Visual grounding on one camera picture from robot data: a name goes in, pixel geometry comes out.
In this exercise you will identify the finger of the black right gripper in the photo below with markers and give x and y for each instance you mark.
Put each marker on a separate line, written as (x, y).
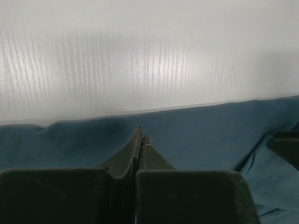
(286, 145)

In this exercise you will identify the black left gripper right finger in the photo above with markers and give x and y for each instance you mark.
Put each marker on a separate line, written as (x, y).
(165, 195)

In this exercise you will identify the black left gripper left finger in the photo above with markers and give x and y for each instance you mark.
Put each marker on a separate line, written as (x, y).
(100, 195)

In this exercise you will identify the grey-blue t shirt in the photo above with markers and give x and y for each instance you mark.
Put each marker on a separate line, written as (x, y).
(232, 136)

